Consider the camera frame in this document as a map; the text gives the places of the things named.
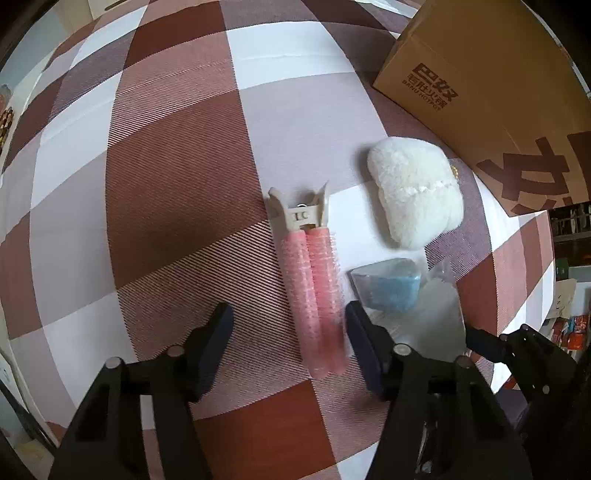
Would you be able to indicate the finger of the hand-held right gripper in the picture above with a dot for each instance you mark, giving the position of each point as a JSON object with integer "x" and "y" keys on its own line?
{"x": 482, "y": 344}

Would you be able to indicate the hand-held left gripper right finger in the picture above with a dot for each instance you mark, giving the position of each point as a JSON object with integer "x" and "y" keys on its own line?
{"x": 364, "y": 350}

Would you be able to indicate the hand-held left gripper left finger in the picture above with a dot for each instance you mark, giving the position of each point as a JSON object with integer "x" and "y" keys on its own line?
{"x": 217, "y": 341}

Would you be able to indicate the pink hair roller clip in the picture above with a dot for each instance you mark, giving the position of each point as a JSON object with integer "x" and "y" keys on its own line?
{"x": 318, "y": 300}

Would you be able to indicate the brown cardboard box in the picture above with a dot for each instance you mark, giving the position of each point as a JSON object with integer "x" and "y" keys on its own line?
{"x": 485, "y": 83}

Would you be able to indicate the red packet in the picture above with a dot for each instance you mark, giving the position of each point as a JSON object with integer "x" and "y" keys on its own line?
{"x": 509, "y": 383}

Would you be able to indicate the clear bag with white cloth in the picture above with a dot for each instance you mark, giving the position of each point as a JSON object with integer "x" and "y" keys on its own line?
{"x": 438, "y": 318}

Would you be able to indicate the blue face mask packet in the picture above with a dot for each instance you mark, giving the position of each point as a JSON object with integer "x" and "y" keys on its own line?
{"x": 392, "y": 286}

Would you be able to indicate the brown checked tablecloth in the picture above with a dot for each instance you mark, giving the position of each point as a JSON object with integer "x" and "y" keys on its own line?
{"x": 161, "y": 207}

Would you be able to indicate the white fluffy pouch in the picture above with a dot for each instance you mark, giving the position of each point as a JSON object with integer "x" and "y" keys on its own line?
{"x": 415, "y": 194}

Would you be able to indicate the woven brown trivet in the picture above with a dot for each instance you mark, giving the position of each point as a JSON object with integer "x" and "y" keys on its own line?
{"x": 4, "y": 124}

